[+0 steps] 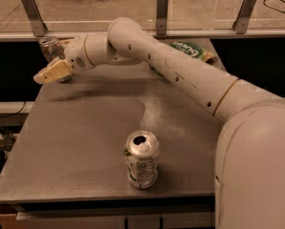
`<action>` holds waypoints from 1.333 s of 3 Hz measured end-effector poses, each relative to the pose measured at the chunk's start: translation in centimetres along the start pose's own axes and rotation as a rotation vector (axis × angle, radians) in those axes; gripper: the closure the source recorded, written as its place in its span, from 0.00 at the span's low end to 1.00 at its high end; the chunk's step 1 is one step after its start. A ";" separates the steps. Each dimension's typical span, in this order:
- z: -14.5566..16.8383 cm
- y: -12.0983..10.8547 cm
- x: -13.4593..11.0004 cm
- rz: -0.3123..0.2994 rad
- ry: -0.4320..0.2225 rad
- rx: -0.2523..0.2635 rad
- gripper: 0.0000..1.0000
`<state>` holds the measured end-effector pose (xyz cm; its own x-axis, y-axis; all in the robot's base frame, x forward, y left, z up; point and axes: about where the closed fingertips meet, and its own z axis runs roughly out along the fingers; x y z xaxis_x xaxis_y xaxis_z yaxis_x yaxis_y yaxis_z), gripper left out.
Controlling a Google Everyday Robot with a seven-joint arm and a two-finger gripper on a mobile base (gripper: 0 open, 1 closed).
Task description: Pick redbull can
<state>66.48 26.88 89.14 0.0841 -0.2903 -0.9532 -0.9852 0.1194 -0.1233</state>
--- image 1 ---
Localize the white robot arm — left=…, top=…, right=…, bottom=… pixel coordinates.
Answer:
left=33, top=17, right=285, bottom=229

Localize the black cable at left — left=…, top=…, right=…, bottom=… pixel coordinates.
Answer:
left=0, top=101, right=27, bottom=123

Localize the left metal bracket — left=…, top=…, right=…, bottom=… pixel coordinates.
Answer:
left=21, top=0, right=48, bottom=37

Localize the silver redbull can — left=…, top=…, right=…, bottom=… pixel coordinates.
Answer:
left=39, top=36, right=72, bottom=82

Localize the middle metal bracket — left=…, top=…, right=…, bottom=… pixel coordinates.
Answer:
left=155, top=0, right=169, bottom=35

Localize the green snack bag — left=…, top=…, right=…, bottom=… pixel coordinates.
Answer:
left=149, top=40, right=216, bottom=78

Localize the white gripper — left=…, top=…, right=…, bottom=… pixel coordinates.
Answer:
left=33, top=36, right=95, bottom=84

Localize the cardboard box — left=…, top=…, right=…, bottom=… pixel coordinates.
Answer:
left=0, top=205, right=23, bottom=229

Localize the right metal bracket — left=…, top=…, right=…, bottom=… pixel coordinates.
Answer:
left=233, top=0, right=257, bottom=34

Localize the green white soda can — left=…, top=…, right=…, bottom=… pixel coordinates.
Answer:
left=123, top=130, right=160, bottom=189

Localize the metal bracket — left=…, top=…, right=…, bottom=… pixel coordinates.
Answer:
left=21, top=0, right=48, bottom=37
left=233, top=0, right=257, bottom=34
left=155, top=0, right=169, bottom=35

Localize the white metal rail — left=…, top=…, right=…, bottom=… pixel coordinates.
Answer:
left=0, top=29, right=285, bottom=42

